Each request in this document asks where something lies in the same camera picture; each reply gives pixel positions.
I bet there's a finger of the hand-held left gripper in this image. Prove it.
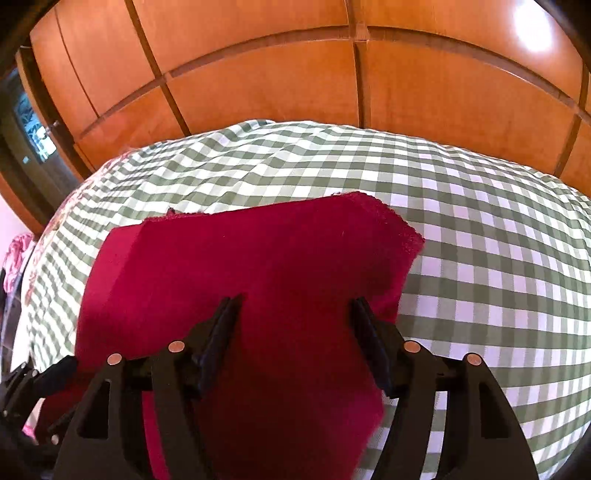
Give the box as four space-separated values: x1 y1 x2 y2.
33 356 80 398

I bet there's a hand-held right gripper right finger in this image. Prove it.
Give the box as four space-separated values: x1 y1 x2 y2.
352 298 539 480

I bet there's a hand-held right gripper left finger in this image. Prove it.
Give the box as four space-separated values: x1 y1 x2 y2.
54 294 244 480

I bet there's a red cloth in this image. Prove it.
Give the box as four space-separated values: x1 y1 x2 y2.
75 191 426 480

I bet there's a pink floral cloth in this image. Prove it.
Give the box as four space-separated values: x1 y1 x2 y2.
2 233 37 296

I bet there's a green checked bedsheet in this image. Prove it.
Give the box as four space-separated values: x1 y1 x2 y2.
21 120 591 480

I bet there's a dark glass panel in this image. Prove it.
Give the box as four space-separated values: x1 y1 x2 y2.
0 69 81 224

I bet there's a wooden wardrobe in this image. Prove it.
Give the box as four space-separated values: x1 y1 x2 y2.
0 0 591 236

